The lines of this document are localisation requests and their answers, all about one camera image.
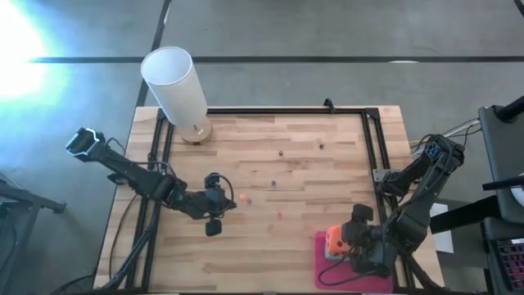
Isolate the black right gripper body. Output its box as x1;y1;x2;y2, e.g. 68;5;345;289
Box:
342;203;398;276

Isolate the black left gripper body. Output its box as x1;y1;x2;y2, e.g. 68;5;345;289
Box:
183;172;233;238

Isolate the large orange foam die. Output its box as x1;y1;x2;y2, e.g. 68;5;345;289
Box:
325;225;353;258

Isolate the white paper sheet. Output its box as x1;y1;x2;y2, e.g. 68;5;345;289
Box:
429;202;454;254

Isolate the black furniture leg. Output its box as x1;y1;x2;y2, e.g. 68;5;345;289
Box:
429;195;503;234

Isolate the white shade wooden table lamp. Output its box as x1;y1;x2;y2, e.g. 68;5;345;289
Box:
140;45;214;145

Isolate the black keyboard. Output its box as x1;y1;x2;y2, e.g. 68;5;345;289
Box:
495;237;524;293

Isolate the dark grey side table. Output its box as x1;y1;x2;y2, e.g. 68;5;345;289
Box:
477;105;524;225

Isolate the black stand leg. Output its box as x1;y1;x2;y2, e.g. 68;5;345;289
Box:
0;179;66;215

